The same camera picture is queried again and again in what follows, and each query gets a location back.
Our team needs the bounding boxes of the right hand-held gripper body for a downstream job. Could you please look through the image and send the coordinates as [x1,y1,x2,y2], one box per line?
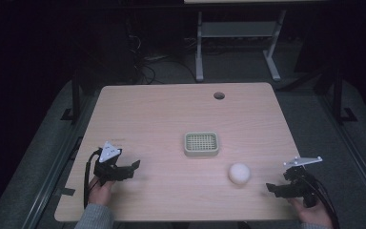
[281,155,324,208]

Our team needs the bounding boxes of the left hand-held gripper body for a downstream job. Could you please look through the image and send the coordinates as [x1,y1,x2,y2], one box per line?
[92,141,135,187]

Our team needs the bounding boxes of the white round soap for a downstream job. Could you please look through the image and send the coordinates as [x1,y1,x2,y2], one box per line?
[228,162,252,186]

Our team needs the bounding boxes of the pale green soap dish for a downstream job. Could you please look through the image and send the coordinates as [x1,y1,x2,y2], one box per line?
[183,131,220,157]

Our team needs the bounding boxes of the person's left hand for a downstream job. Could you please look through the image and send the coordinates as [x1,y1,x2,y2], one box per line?
[88,176,116,207]

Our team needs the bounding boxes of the person's right hand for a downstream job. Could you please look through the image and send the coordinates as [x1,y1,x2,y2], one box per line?
[287,196,334,229]

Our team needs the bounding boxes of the grey tape strip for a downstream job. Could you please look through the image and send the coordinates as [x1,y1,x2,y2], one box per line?
[54,187,76,197]

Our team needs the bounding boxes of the black metal stand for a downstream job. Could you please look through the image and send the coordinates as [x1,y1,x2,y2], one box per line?
[60,68,84,126]
[328,60,359,126]

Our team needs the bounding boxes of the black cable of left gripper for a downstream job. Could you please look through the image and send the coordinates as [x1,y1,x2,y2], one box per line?
[82,148,103,210]

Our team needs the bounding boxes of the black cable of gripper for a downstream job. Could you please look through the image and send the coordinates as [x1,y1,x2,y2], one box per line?
[82,148,103,210]
[301,175,341,229]

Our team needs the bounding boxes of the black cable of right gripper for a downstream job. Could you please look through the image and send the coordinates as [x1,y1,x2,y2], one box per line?
[301,175,341,229]

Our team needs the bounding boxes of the black floor cables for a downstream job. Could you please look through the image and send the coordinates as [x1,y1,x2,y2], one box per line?
[125,18,198,86]

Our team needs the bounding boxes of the white metal desk frame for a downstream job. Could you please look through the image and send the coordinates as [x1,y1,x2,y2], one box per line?
[183,0,288,83]

